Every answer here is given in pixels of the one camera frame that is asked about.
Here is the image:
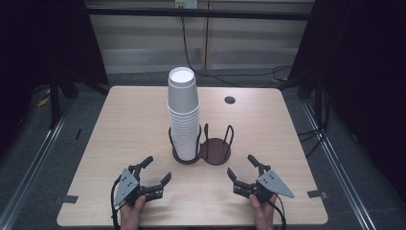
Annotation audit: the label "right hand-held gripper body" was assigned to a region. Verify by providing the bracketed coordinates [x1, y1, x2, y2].
[233, 162, 295, 203]

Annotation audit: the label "yellow floor tape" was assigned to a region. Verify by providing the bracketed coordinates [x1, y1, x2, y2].
[36, 89, 52, 108]

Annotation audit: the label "metal floor rail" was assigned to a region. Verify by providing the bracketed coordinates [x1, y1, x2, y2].
[0, 104, 76, 230]
[301, 101, 375, 230]

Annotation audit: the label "black curtain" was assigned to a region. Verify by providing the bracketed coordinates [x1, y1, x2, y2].
[286, 0, 406, 193]
[0, 0, 109, 154]

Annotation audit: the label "stack of white cups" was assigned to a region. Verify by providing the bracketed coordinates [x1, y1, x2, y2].
[166, 101, 201, 162]

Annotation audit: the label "grey tape piece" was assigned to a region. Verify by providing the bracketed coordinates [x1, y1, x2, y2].
[306, 189, 328, 199]
[54, 195, 79, 205]

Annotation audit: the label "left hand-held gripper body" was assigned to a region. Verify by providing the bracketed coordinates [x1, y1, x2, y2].
[113, 164, 166, 207]

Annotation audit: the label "person's left hand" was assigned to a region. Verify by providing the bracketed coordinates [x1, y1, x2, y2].
[120, 195, 147, 230]

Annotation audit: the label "person's right hand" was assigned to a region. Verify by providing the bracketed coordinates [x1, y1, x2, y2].
[248, 194, 278, 230]

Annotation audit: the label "dark brown double cup holder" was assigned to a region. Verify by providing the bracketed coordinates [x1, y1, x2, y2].
[168, 123, 235, 166]

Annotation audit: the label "black floor cables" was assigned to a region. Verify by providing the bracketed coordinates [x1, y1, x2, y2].
[298, 126, 331, 158]

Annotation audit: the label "black metal stand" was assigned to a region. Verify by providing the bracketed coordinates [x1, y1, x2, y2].
[47, 76, 62, 130]

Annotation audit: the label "black horizontal bar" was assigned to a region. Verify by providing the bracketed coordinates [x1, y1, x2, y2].
[85, 7, 315, 22]

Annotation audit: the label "black hanging power cable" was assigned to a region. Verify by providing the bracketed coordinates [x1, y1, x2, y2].
[179, 8, 293, 89]

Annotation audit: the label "white wall outlet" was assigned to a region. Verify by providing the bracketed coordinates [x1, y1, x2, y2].
[174, 0, 199, 10]

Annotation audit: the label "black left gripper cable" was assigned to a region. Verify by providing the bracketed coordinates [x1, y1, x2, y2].
[109, 174, 124, 230]

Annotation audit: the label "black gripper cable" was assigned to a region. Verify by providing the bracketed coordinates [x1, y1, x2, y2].
[273, 193, 287, 230]
[109, 174, 124, 230]

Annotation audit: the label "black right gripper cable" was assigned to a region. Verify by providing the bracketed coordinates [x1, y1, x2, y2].
[273, 193, 287, 230]

